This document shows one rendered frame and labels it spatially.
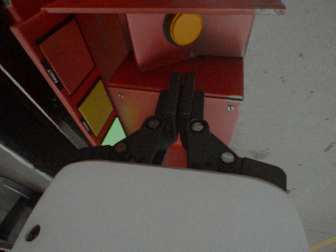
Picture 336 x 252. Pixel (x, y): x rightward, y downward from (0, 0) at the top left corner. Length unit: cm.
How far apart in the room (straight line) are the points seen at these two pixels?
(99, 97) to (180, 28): 11
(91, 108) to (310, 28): 99
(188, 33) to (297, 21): 85
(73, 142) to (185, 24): 23
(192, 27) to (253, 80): 96
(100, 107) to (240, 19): 18
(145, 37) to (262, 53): 90
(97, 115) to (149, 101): 6
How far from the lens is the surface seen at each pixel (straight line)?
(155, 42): 23
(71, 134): 32
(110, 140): 25
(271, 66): 113
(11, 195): 43
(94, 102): 21
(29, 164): 28
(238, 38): 25
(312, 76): 122
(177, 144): 23
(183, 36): 23
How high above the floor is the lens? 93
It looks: 37 degrees down
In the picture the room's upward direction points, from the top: 163 degrees counter-clockwise
